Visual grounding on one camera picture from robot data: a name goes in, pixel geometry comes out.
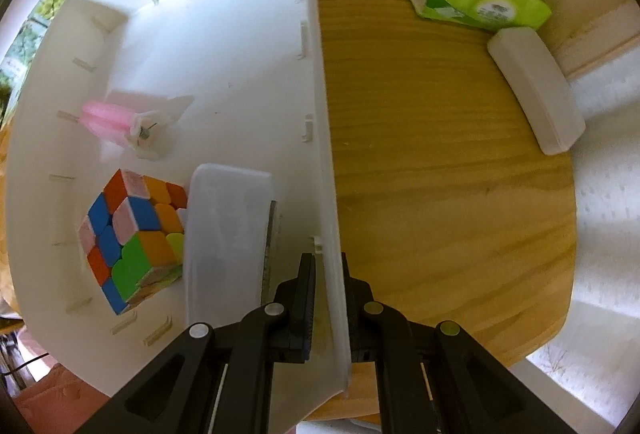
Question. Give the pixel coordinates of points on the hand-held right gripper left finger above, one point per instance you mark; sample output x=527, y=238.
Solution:
x=305, y=309

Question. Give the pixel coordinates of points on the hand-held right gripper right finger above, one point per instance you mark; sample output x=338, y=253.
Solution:
x=360, y=314

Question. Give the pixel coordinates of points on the translucent plastic box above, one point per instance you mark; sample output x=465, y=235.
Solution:
x=225, y=239

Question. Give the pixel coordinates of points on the multicolour puzzle cube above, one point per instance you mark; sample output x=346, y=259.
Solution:
x=135, y=234

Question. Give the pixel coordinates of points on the white plastic bin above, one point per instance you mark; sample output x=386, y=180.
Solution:
x=225, y=64

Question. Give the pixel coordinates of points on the white floral cloth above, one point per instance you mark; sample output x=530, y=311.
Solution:
x=605, y=214

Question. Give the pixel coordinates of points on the pink fleece clothing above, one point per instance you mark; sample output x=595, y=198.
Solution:
x=50, y=399

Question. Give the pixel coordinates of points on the white frosted oblong case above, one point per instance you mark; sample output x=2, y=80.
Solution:
x=537, y=89

